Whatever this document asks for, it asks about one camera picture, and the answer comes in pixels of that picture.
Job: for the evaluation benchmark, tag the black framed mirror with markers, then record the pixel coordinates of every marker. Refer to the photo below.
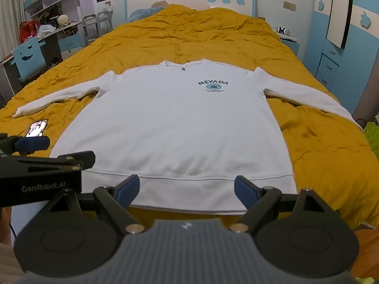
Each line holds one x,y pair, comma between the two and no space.
337,11

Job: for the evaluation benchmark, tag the black and white headphones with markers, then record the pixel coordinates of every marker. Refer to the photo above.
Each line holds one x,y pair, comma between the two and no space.
282,30

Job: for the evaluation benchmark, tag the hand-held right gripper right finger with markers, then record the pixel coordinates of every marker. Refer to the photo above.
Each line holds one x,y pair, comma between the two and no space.
244,190

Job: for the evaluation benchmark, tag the white plastic bag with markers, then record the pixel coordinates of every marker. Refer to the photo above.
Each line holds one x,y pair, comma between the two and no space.
46,31

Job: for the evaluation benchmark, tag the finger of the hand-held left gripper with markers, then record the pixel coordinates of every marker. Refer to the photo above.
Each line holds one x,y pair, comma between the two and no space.
32,145
65,159

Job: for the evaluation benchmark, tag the brass wall switch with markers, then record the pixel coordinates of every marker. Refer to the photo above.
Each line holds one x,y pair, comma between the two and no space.
289,5

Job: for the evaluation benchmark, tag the black smartphone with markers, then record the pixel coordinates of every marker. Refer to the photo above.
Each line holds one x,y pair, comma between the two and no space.
37,128

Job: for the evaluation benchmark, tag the blue chair with face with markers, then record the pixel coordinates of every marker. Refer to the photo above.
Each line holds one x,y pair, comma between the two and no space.
28,56

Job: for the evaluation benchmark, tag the white ball lamp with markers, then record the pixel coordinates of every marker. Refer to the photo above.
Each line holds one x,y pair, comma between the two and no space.
63,19

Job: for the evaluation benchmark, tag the metal frame chair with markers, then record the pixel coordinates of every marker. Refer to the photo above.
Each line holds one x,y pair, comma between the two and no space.
96,26

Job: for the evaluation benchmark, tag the white and blue desk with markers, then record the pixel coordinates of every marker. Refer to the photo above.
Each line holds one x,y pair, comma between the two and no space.
65,38

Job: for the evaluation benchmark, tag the blue nightstand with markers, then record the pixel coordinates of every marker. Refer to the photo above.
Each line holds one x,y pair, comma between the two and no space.
291,46

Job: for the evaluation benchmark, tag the blue pillow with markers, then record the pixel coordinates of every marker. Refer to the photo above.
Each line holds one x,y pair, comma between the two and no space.
145,11

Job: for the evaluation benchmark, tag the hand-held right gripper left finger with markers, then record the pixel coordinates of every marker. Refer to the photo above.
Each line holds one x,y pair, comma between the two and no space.
129,189

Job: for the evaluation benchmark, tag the white printed sweatshirt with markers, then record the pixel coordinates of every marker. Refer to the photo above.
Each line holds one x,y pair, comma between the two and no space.
177,130

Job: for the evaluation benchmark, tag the blue wardrobe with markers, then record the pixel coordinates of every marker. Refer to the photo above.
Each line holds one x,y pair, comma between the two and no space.
364,65

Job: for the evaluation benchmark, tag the red bag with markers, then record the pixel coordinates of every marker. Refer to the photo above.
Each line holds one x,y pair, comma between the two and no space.
29,29

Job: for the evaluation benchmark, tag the yellow quilted blanket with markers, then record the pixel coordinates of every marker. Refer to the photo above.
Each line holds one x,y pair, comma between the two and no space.
192,35

